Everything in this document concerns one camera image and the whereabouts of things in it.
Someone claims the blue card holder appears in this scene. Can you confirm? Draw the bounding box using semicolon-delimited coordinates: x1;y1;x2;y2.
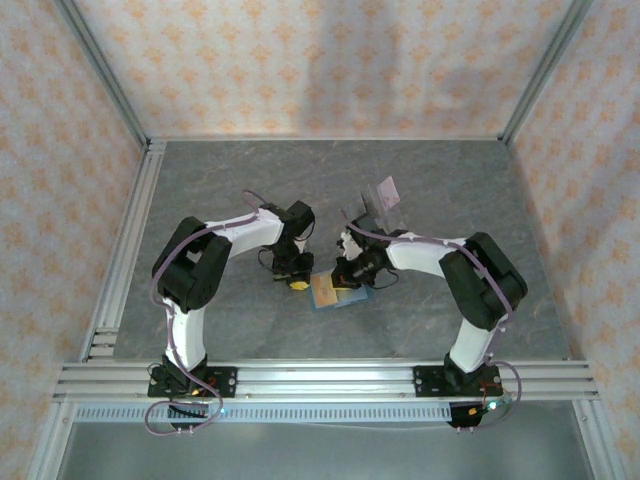
308;272;372;314

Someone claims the pink credit card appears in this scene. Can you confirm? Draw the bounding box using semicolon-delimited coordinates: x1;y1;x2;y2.
378;175;404;210

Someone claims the clear acrylic card stand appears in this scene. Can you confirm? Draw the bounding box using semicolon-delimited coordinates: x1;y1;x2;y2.
357;175;406;231

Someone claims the grey metal sheet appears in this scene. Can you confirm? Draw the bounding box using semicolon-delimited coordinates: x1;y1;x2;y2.
57;422;599;480

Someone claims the thin black cable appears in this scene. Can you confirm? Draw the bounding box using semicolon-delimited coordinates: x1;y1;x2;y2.
257;248;281;274
372;267;401;291

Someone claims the wide aluminium frame rail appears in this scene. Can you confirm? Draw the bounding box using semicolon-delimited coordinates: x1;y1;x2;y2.
52;360;600;401

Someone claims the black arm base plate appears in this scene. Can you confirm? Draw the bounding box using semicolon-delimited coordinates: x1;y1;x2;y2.
147;366;238;400
413;364;501;399

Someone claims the slotted grey cable duct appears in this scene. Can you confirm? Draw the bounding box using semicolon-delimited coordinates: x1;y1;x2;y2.
74;403;454;424

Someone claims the thin aluminium rear rail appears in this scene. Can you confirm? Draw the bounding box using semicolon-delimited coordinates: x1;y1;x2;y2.
148;133;506;143

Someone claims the aluminium side floor rail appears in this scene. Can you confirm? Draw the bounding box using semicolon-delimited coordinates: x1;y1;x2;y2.
79;139;169;362

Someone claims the purple sleeved cable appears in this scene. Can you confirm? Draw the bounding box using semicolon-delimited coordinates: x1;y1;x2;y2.
143;189;274;437
340;209;524;434

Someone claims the aluminium frame post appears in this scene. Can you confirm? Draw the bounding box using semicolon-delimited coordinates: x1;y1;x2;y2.
29;399;76;480
499;0;596;146
572;399;621;480
53;0;151;149

